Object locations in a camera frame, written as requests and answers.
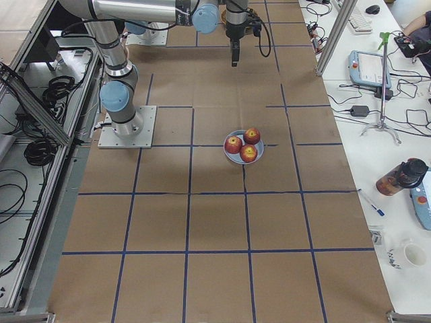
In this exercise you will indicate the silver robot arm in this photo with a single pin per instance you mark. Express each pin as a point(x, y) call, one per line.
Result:
point(235, 13)
point(117, 95)

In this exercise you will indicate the blue teach pendant tablet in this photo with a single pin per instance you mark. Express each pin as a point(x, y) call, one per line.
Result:
point(365, 68)

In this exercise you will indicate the black computer mouse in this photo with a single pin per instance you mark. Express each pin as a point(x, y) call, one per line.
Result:
point(372, 10)

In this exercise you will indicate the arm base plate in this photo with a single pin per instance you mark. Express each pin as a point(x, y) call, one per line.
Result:
point(149, 38)
point(137, 133)

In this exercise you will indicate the light blue plate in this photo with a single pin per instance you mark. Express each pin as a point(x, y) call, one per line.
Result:
point(236, 157)

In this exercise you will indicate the white keyboard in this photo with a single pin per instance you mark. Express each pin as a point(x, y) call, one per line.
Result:
point(358, 23)

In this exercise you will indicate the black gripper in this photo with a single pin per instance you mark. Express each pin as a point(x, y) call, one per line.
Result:
point(234, 32)

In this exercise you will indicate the red apple plate left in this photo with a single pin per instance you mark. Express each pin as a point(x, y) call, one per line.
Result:
point(233, 144)

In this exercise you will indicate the black power adapter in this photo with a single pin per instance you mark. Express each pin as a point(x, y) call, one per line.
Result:
point(359, 111)

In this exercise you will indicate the red apple plate front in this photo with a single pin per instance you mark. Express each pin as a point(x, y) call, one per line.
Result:
point(248, 153)

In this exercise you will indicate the dark water bottle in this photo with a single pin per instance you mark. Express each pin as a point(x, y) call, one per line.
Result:
point(408, 174)

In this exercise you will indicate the aluminium frame post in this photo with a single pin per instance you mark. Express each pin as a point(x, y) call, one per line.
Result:
point(334, 35)

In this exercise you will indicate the woven wicker basket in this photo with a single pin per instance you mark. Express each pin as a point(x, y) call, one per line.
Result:
point(248, 29)

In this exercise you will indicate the silver tripod stand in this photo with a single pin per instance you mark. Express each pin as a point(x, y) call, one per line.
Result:
point(381, 125)

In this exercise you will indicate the red apple plate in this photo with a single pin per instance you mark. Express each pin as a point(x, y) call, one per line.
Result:
point(233, 144)
point(248, 153)
point(252, 136)

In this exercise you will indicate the red apple plate back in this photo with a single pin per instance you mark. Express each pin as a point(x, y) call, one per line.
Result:
point(252, 136)

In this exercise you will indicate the blue white pen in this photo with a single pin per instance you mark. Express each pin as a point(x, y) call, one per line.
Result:
point(371, 203)

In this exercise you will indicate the white mug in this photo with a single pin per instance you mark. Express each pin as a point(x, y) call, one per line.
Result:
point(407, 255)

